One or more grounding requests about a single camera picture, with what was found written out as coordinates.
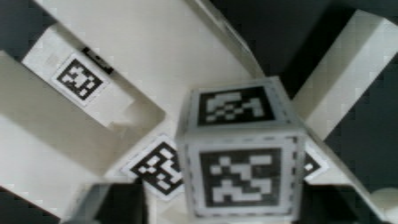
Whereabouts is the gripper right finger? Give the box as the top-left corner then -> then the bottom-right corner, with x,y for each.
293,184 -> 380,224

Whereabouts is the white U-shaped obstacle frame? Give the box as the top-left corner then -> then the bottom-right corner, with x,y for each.
293,10 -> 398,139

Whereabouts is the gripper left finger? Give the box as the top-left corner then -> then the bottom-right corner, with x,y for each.
60,181 -> 149,224

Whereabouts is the white chair leg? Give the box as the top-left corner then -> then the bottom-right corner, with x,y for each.
176,77 -> 305,224
121,134 -> 183,201

